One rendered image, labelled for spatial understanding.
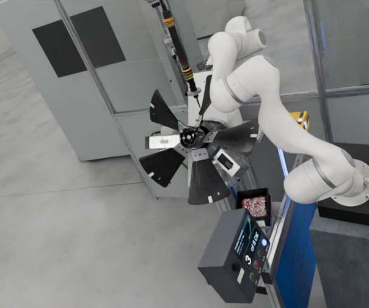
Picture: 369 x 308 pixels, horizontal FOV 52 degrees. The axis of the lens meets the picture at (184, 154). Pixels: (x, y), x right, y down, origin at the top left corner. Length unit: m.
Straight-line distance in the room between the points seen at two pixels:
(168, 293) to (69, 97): 2.55
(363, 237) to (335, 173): 0.46
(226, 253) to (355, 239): 0.62
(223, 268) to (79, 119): 3.62
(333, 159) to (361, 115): 1.35
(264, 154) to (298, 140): 1.67
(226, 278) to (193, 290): 1.60
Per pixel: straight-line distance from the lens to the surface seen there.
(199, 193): 1.96
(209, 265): 1.26
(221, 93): 1.20
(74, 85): 4.40
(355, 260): 1.77
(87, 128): 4.65
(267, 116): 1.19
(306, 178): 1.27
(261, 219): 1.89
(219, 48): 1.24
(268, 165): 2.94
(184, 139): 1.98
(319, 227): 1.70
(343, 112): 2.57
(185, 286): 2.90
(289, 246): 2.01
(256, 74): 1.16
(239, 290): 1.30
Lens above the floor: 2.16
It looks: 30 degrees down
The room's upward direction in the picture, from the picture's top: 22 degrees counter-clockwise
